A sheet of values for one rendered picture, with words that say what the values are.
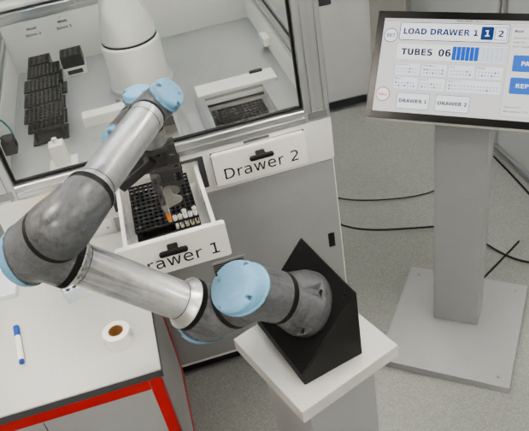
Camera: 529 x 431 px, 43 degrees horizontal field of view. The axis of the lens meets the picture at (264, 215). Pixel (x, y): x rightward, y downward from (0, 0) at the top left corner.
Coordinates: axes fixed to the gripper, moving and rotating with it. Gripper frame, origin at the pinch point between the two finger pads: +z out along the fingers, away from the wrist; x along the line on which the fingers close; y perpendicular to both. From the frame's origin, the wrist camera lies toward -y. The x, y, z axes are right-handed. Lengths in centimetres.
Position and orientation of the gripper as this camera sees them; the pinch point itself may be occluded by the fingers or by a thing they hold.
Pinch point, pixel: (164, 209)
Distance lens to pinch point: 182.6
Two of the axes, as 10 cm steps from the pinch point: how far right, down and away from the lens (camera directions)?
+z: 1.5, 7.8, 6.1
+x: -2.5, -5.7, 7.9
